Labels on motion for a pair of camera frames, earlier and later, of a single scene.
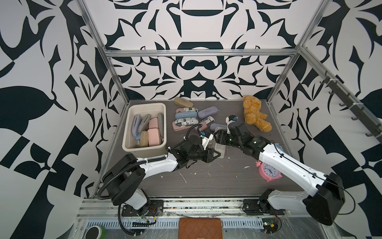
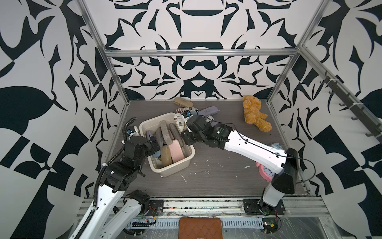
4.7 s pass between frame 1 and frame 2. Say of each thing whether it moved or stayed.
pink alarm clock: stayed
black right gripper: moved
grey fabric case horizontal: moved
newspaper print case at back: stayed
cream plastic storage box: moved
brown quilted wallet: stayed
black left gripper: moved
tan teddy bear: stayed
